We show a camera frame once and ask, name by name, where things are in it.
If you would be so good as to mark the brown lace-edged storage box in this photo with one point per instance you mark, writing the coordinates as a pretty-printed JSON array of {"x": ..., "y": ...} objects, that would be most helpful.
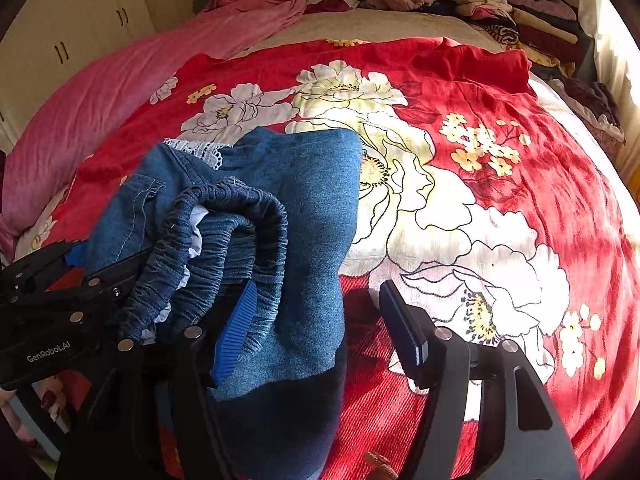
[{"x": 607, "y": 132}]

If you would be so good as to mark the red floral blanket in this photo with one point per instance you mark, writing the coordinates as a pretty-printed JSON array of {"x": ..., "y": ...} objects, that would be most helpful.
[{"x": 540, "y": 195}]

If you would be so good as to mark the cream wardrobe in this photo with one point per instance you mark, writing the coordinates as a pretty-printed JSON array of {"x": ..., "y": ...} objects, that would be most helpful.
[{"x": 75, "y": 15}]

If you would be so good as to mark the dark red pillow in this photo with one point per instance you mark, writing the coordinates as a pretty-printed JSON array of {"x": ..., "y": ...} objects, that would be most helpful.
[{"x": 327, "y": 5}]

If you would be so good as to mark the dark purple garment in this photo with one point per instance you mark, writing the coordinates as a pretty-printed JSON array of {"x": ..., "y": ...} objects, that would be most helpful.
[{"x": 592, "y": 97}]

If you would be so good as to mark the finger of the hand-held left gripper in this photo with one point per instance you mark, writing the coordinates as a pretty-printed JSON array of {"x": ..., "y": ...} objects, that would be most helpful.
[
  {"x": 35, "y": 270},
  {"x": 117, "y": 275}
]

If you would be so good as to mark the pale curtain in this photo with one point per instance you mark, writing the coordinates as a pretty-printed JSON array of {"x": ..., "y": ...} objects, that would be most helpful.
[{"x": 612, "y": 60}]

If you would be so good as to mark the blue denim pants lace trim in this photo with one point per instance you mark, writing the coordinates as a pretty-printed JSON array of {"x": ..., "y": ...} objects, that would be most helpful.
[{"x": 310, "y": 220}]

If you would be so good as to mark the person's left hand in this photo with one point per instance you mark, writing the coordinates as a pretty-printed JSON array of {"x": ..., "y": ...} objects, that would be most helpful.
[{"x": 49, "y": 396}]

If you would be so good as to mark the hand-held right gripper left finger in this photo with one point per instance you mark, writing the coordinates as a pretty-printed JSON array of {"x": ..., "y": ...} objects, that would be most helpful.
[{"x": 235, "y": 331}]

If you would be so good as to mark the brown fuzzy item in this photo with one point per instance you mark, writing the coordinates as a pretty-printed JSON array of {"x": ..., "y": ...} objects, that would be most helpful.
[{"x": 381, "y": 466}]

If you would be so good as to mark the pink blanket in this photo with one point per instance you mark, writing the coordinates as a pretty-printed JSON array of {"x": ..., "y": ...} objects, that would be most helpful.
[{"x": 100, "y": 110}]

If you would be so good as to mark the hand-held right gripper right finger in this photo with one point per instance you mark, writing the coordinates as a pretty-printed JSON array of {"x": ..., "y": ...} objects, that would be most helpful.
[{"x": 406, "y": 327}]

